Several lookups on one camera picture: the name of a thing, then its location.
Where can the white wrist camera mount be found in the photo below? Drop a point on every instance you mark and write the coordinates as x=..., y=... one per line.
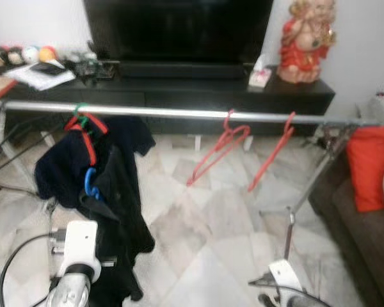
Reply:
x=80, y=246
x=285, y=275

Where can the black round plush toy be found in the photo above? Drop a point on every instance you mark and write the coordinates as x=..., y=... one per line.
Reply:
x=13, y=56

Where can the navy shirt red collar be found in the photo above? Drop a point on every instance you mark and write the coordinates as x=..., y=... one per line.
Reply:
x=57, y=173

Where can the pink white tissue box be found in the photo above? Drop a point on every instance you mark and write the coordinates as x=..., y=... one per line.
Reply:
x=259, y=77

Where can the black wallet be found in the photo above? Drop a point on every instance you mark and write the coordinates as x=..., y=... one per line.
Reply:
x=51, y=68

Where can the blue plastic hanger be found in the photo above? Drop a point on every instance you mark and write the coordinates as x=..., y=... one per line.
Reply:
x=88, y=185

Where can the dark grey fabric sofa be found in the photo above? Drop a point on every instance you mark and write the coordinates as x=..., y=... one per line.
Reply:
x=365, y=249

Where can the black flat screen television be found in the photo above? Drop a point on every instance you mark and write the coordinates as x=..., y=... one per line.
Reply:
x=179, y=29

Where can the red plastic hanger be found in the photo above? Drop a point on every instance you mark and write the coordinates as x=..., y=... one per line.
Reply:
x=269, y=158
x=198, y=174

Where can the black soundbar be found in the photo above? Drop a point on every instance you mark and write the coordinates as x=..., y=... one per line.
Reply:
x=179, y=70

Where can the red laughing Buddha statue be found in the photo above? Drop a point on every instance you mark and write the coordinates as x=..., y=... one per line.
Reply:
x=301, y=54

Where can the black low TV cabinet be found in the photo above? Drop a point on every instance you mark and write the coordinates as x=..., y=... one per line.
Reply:
x=198, y=97

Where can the silver metal clothes rack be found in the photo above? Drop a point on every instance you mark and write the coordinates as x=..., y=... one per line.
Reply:
x=166, y=113

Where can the green plastic hanger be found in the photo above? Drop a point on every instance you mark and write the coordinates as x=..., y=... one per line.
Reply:
x=80, y=109

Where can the red square cushion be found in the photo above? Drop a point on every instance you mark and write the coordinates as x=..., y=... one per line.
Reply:
x=371, y=166

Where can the plain black garment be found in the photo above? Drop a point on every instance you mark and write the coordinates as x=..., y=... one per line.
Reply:
x=125, y=236

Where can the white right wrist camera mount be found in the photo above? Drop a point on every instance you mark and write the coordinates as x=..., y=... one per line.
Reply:
x=285, y=275

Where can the black remote control holder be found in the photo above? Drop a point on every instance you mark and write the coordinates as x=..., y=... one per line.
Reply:
x=93, y=69

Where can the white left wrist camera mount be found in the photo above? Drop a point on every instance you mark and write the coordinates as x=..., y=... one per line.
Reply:
x=80, y=246

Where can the white round plush toy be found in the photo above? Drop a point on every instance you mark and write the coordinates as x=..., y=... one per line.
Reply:
x=30, y=54

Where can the white paper stack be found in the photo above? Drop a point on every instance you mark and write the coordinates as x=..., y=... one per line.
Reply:
x=32, y=79

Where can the orange round plush toy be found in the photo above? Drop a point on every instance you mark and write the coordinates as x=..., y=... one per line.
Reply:
x=47, y=54

